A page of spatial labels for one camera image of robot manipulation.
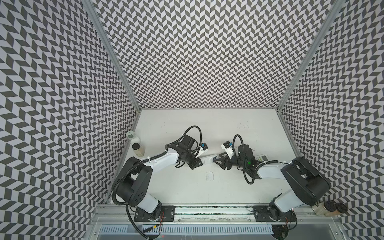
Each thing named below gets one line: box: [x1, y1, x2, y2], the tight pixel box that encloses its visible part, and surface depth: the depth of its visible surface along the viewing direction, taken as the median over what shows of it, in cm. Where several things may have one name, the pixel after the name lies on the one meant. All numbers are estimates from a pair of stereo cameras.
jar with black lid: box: [132, 142, 145, 157], surface depth 89 cm
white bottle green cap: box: [126, 130, 141, 145], surface depth 93 cm
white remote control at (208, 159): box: [200, 154, 220, 165], surface depth 87 cm
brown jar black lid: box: [325, 202, 348, 217], surface depth 70 cm
